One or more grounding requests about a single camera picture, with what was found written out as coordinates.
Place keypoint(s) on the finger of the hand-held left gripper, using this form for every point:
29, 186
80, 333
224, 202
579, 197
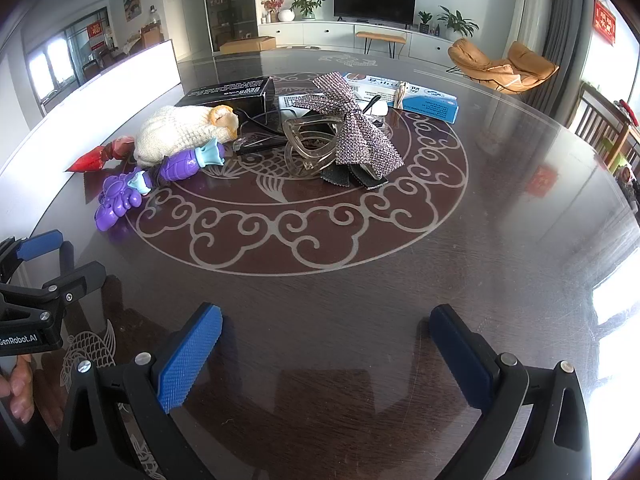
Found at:
85, 276
42, 244

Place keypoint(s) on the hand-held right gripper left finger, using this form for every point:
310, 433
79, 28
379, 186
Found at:
190, 355

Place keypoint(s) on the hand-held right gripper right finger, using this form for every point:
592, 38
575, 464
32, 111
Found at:
460, 355

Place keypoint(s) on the red plastic packet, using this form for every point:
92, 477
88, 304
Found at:
92, 160

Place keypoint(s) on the purple toy lobster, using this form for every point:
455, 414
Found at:
180, 167

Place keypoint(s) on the white knitted glove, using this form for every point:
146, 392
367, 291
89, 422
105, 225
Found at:
170, 135

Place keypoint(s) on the clear hair claw clip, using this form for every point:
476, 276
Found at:
305, 152

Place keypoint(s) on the rhinestone bow hair clip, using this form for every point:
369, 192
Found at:
360, 130

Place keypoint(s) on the dark patterned glass desktop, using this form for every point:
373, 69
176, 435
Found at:
350, 310

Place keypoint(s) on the person's left hand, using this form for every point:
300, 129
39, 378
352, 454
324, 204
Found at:
21, 390

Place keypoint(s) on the black-framed eyeglasses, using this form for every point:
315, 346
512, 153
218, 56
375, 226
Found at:
255, 146

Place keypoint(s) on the red door poster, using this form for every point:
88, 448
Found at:
96, 32

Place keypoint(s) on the black cardboard box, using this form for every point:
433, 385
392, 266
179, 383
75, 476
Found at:
225, 91

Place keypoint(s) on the blue and white medicine box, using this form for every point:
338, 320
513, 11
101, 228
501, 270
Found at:
430, 105

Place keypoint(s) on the wooden sticks bundle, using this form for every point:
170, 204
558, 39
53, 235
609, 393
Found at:
401, 95

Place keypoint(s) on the white printed box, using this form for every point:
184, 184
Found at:
287, 100

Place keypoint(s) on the wooden chair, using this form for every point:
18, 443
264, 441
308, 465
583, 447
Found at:
600, 120

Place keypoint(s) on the white door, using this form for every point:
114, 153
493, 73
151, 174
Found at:
192, 10

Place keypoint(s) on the brown cardboard box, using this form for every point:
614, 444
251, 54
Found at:
247, 44

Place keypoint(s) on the orange lounge chair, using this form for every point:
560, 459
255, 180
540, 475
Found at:
520, 62

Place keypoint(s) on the dark glass display cabinet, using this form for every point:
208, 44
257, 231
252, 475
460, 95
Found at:
230, 5

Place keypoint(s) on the grey curtain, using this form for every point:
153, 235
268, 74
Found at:
567, 50

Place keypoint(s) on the white vase with red flowers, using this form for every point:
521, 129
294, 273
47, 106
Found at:
285, 15

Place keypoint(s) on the wooden bench with black legs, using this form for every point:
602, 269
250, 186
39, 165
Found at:
380, 36

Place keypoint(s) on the large green potted plant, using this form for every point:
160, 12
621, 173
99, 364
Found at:
457, 22

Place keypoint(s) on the small potted plant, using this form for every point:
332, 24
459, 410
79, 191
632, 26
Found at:
425, 20

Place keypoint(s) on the white television cabinet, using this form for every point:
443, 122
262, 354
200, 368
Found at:
320, 32

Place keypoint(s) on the leafy green potted plant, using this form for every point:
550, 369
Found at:
307, 5

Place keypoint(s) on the flat screen television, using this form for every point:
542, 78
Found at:
375, 0

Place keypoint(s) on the framed wall painting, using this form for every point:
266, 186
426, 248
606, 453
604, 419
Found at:
131, 2

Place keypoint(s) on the red wall decoration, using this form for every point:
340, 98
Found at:
605, 22

